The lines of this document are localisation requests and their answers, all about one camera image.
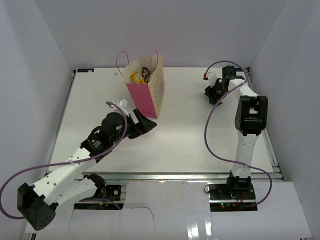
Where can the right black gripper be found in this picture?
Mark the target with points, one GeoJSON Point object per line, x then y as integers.
{"type": "Point", "coordinates": [211, 92]}

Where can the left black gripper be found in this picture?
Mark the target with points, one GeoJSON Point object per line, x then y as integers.
{"type": "Point", "coordinates": [144, 125]}

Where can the yellow M&M packet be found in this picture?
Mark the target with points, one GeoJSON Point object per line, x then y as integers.
{"type": "Point", "coordinates": [137, 78]}

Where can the pink paper gift bag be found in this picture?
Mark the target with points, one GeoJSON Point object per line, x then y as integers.
{"type": "Point", "coordinates": [147, 97]}

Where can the purple candy packet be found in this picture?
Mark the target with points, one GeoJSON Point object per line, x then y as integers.
{"type": "Point", "coordinates": [145, 73]}

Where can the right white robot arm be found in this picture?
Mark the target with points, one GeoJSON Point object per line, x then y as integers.
{"type": "Point", "coordinates": [250, 120]}

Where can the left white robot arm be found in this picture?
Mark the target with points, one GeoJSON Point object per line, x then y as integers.
{"type": "Point", "coordinates": [68, 184]}

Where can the blue label sticker left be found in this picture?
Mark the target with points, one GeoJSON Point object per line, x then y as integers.
{"type": "Point", "coordinates": [85, 70]}

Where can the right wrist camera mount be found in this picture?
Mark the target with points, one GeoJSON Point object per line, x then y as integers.
{"type": "Point", "coordinates": [211, 78]}

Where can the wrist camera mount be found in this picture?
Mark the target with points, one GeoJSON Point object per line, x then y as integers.
{"type": "Point", "coordinates": [211, 78]}
{"type": "Point", "coordinates": [122, 104]}

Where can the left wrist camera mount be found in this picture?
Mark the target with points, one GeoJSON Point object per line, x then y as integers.
{"type": "Point", "coordinates": [122, 104]}

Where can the aluminium front rail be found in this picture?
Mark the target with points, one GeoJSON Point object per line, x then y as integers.
{"type": "Point", "coordinates": [117, 176]}

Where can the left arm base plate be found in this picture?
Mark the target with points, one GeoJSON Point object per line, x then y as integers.
{"type": "Point", "coordinates": [110, 192]}

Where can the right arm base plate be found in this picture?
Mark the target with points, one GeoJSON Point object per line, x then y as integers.
{"type": "Point", "coordinates": [220, 192]}

